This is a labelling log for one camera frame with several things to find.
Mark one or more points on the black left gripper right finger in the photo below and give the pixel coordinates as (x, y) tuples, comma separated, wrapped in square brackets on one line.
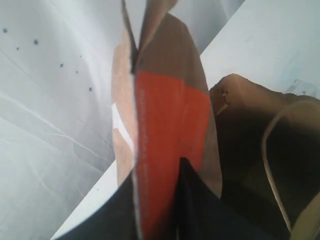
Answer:
[(200, 207)]

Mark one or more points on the brown paper shopping bag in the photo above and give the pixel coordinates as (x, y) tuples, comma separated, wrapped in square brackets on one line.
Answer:
[(269, 149)]

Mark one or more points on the kraft pouch with orange label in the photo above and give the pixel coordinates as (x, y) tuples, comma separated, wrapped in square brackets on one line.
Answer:
[(161, 112)]

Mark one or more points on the white backdrop curtain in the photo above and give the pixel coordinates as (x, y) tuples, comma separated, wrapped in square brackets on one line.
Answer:
[(57, 160)]

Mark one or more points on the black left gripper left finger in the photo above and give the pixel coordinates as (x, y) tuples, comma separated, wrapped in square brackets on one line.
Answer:
[(115, 220)]

